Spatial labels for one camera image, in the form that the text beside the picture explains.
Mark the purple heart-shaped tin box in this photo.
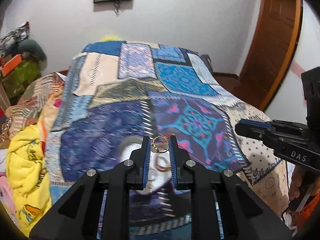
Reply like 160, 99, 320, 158
118, 136, 171, 196

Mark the red beaded bracelet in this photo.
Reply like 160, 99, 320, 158
153, 154, 173, 173

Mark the gold ring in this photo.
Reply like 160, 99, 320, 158
151, 135, 171, 155

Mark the operator hand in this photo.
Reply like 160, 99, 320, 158
289, 165, 319, 212

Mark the pink plush toy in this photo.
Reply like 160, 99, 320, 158
0, 176, 16, 217

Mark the yellow blanket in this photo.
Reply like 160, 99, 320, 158
6, 125, 52, 237

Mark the wooden door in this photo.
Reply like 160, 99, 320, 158
240, 0, 303, 111

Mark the striped orange blanket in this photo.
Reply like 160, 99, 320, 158
1, 73, 64, 149

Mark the blue patchwork bedspread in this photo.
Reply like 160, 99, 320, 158
46, 41, 289, 239

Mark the green cloth covered box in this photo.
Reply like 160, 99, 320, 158
1, 60, 41, 98

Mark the orange box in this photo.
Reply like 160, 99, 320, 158
1, 54, 22, 76

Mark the dark grey pillow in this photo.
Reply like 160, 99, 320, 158
18, 39, 46, 61

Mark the yellow round object behind bed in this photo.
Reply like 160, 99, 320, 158
100, 35, 121, 42

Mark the pile of clothes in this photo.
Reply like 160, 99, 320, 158
1, 21, 30, 56

